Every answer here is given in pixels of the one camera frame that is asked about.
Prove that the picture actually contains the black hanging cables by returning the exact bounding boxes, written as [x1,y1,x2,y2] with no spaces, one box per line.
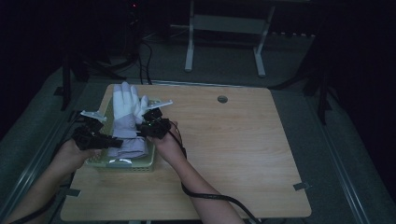
[135,38,154,86]

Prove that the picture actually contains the pale green plastic basket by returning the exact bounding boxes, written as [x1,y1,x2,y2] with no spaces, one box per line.
[85,97,163,173]

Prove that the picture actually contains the lilac glove with white fingers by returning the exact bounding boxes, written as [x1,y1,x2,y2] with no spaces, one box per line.
[107,81,150,157]

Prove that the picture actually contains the right hand-held gripper cable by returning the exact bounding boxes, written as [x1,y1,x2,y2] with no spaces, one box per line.
[167,122,262,224]

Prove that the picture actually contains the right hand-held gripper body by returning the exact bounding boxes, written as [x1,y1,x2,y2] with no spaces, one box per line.
[136,99,174,140]

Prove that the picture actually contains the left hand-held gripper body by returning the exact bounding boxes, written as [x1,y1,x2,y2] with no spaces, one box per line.
[71,109,114,151]

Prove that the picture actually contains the black device with red light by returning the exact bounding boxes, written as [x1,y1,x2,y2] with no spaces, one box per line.
[127,0,142,31]

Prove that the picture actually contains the black metal stand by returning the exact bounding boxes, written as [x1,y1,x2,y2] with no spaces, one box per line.
[269,31,344,126]

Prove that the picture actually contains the person's right hand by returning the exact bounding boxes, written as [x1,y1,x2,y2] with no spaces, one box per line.
[148,120,189,166]

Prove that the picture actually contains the black tripod stand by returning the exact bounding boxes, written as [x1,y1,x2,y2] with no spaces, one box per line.
[53,46,127,112]

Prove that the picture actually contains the white metal table frame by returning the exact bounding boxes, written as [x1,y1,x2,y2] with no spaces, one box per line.
[170,0,276,78]

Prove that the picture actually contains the person's left hand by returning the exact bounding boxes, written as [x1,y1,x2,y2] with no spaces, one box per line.
[56,138,103,172]

